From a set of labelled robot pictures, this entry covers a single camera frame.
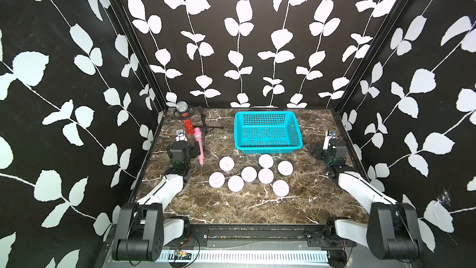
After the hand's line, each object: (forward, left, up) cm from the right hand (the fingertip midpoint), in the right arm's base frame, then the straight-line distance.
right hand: (321, 140), depth 90 cm
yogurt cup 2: (-8, +27, -7) cm, 29 cm away
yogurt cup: (-10, +46, -6) cm, 48 cm away
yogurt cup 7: (-21, +21, -7) cm, 31 cm away
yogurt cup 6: (-16, +28, -7) cm, 33 cm away
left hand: (-1, +67, +2) cm, 67 cm away
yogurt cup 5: (-15, +36, -7) cm, 39 cm away
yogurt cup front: (-20, +42, -6) cm, 47 cm away
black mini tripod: (+13, +60, -6) cm, 62 cm away
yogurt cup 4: (-18, +51, -6) cm, 54 cm away
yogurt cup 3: (-12, +18, -7) cm, 23 cm away
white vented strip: (-46, +36, -13) cm, 60 cm away
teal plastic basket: (+15, +24, -13) cm, 32 cm away
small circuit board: (-46, +62, -12) cm, 78 cm away
